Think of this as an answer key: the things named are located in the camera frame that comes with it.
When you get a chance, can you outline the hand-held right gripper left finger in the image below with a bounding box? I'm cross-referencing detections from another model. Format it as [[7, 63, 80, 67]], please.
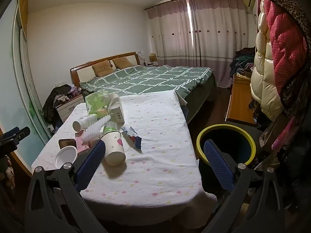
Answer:
[[24, 139, 108, 233]]

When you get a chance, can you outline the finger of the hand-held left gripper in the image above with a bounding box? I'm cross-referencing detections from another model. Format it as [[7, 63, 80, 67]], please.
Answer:
[[13, 126, 31, 142]]

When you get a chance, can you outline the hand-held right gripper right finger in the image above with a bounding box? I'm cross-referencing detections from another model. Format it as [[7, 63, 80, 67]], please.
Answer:
[[199, 139, 286, 233]]

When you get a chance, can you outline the white paper cup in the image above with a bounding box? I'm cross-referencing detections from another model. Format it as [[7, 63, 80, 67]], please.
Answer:
[[100, 130, 126, 167]]

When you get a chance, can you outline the dark bin with yellow rim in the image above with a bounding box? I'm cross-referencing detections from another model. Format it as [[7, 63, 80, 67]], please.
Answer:
[[196, 124, 256, 195]]

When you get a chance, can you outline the white plastic lid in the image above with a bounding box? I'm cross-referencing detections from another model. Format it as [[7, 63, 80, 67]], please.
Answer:
[[55, 146, 78, 169]]

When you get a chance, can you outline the white spiral brush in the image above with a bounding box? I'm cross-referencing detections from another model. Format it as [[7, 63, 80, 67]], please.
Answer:
[[81, 115, 111, 142]]

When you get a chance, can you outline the dark tin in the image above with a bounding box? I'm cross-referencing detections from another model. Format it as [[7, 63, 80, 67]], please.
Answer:
[[58, 138, 77, 150]]

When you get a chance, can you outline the white pill bottle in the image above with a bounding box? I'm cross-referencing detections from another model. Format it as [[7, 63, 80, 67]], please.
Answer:
[[72, 115, 98, 132]]

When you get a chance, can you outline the green lid jar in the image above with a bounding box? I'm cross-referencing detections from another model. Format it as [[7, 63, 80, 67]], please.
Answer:
[[102, 121, 122, 134]]

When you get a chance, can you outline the blue red snack wrapper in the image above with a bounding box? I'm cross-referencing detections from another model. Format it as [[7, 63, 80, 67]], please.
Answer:
[[121, 126, 142, 150]]

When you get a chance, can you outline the small white box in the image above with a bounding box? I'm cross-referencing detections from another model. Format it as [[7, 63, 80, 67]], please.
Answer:
[[110, 97, 125, 125]]

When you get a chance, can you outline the green tissue pack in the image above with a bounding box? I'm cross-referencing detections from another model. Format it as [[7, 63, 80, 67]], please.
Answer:
[[85, 90, 121, 116]]

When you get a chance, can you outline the dark clothes heap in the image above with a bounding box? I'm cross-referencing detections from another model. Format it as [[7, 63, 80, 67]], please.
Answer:
[[42, 84, 73, 129]]

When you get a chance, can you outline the glass sliding wardrobe door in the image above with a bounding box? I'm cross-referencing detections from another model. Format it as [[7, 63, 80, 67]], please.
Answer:
[[0, 0, 52, 175]]

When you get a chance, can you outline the white nightstand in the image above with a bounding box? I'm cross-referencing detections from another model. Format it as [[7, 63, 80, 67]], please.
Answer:
[[56, 95, 84, 123]]

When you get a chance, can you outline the beige plastic bag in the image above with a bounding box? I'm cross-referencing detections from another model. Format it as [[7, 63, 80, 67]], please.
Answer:
[[259, 124, 280, 148]]

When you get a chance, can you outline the white floral tablecloth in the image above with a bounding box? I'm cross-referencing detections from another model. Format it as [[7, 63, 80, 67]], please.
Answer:
[[31, 90, 218, 226]]

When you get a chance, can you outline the wooden cabinet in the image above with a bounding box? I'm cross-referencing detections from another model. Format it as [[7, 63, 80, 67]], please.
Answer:
[[225, 74, 258, 125]]

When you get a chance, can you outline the pink floral garment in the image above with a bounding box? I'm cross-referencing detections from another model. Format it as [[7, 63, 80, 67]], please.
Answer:
[[272, 117, 299, 151]]

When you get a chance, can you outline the wooden bed headboard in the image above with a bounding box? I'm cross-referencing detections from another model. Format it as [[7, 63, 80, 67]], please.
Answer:
[[70, 52, 141, 88]]

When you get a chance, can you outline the brown bear pillow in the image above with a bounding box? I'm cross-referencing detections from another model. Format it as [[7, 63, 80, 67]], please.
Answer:
[[112, 57, 135, 69], [92, 62, 114, 77]]

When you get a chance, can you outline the cream puffer jacket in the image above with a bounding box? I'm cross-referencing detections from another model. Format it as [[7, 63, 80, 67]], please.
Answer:
[[250, 0, 285, 122]]

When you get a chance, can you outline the green checked duvet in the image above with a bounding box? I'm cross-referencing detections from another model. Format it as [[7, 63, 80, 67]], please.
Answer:
[[80, 64, 217, 124]]

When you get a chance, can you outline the pile of clothes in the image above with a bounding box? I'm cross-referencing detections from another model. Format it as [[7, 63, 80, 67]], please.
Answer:
[[230, 46, 257, 78]]

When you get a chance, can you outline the pink white curtain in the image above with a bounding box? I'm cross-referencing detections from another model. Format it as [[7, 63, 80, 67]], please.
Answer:
[[146, 0, 258, 88]]

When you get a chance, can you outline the red dotted padded jacket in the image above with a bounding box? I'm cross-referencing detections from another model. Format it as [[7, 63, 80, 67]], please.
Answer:
[[258, 0, 308, 97]]

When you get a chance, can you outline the leopard print garment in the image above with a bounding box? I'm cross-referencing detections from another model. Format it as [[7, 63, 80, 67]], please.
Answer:
[[261, 0, 311, 42]]

